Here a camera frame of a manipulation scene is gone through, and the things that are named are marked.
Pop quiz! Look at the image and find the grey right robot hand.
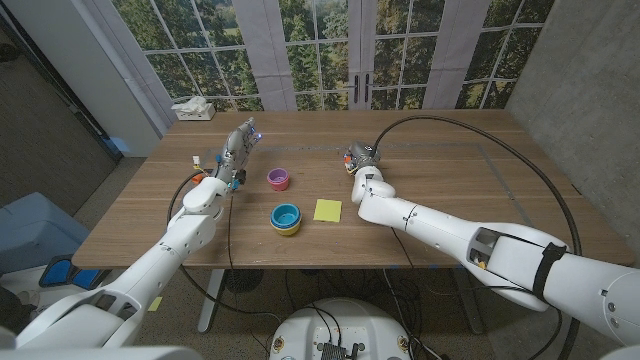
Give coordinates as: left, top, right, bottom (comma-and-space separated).
343, 140, 382, 176

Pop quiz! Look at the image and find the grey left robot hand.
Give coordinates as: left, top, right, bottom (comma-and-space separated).
212, 117, 263, 192

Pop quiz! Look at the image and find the yellow sticky note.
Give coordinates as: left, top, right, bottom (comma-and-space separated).
313, 198, 344, 224

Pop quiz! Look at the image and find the pink plastic bowl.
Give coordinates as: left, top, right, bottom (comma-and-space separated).
267, 172, 291, 192

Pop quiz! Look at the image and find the teal plastic bowl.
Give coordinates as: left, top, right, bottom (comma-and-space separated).
271, 202, 302, 227

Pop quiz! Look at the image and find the blue plastic bowl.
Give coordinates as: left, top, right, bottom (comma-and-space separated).
270, 202, 303, 230

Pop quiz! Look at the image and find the yellow plastic bowl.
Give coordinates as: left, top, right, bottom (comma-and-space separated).
272, 219, 302, 237

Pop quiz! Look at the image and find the white tissue box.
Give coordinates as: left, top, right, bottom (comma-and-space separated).
171, 96, 217, 122

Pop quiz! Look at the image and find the printed window backdrop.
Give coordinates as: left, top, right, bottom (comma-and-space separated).
112, 0, 556, 112

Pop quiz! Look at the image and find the black round floor fan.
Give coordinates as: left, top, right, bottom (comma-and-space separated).
223, 268, 265, 295

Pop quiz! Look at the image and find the white table leg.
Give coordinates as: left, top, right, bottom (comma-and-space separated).
197, 268, 227, 335

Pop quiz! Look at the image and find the white robot torso base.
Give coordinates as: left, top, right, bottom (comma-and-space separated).
269, 298, 414, 360

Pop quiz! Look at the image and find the grey table leg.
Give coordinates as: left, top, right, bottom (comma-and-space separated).
452, 267, 486, 335

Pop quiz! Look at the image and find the blue and black pedal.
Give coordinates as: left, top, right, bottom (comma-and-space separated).
38, 253, 114, 292

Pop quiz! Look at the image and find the blue grey storage box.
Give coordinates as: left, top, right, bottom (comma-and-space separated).
0, 192, 91, 275

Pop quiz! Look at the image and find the white robot chest edge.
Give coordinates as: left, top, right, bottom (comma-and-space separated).
0, 345, 204, 360

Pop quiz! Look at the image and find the dark trouser leg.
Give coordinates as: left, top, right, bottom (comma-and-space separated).
0, 287, 31, 336

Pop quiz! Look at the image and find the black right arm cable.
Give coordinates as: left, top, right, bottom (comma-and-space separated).
370, 114, 584, 360

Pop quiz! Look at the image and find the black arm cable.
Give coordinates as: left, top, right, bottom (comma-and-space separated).
166, 170, 286, 321
370, 114, 584, 360

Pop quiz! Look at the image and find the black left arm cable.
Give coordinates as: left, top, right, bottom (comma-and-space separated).
166, 170, 286, 321

